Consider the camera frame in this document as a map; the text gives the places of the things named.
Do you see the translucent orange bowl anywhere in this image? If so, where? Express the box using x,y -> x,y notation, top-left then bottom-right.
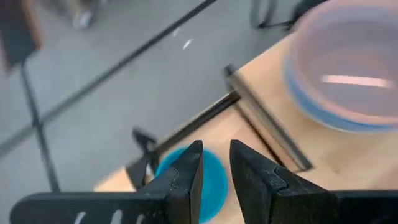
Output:
284,0 -> 398,126

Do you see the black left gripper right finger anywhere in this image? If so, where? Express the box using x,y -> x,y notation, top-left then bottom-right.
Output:
229,139 -> 398,224

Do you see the teal bowl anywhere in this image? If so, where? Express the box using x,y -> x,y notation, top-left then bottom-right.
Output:
154,146 -> 229,224

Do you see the wooden shelf with black frame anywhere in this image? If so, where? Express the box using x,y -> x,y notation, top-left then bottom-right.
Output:
223,29 -> 398,192

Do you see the dark brown box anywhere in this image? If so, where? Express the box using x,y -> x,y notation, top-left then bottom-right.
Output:
0,0 -> 42,73

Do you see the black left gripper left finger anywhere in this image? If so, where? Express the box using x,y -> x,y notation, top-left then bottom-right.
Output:
9,139 -> 205,224

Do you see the black metal table frame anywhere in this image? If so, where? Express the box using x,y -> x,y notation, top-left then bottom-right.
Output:
124,90 -> 242,192

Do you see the translucent blue bowl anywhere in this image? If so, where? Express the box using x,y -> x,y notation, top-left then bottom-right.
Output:
284,58 -> 398,134

